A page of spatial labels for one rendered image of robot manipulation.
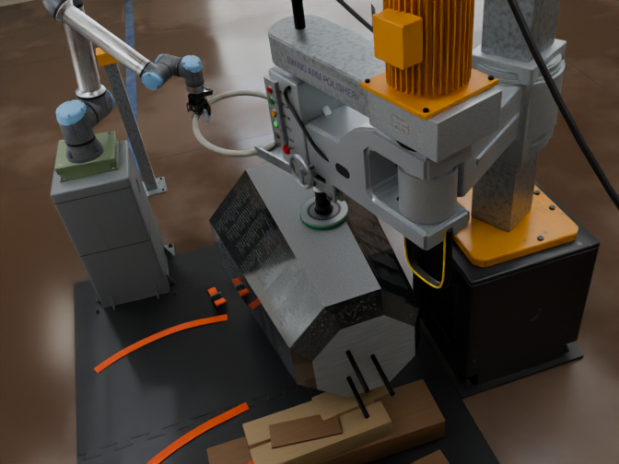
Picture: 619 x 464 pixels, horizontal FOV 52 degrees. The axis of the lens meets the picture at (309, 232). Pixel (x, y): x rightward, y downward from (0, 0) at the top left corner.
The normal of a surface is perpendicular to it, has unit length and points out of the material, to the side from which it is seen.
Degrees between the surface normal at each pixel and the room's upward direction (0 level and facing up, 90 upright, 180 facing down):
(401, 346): 90
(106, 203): 90
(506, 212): 90
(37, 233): 0
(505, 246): 0
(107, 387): 0
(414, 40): 90
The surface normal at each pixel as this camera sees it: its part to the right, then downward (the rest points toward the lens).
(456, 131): 0.57, 0.47
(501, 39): -0.68, 0.53
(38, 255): -0.11, -0.76
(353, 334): 0.31, 0.58
